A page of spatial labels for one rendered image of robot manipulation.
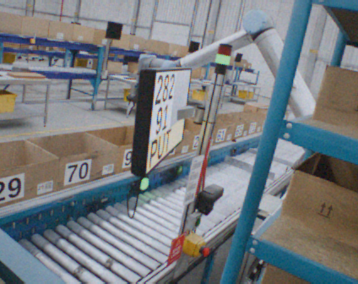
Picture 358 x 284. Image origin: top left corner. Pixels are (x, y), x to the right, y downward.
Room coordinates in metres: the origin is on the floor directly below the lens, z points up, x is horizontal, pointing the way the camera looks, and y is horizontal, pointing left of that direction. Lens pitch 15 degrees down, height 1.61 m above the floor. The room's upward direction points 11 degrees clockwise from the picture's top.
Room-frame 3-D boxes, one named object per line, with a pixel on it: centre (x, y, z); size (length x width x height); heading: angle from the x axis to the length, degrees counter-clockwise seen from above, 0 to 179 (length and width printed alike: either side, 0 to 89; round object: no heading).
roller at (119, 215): (1.47, 0.09, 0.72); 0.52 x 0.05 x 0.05; 59
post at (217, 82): (1.26, -0.10, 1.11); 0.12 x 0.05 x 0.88; 149
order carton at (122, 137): (1.95, 0.34, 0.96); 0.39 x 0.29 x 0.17; 149
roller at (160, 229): (1.53, 0.06, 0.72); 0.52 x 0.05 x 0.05; 59
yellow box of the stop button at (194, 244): (1.27, -0.17, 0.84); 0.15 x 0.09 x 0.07; 149
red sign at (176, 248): (1.19, -0.09, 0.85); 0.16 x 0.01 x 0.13; 149
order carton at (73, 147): (1.62, 0.54, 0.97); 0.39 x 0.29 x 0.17; 149
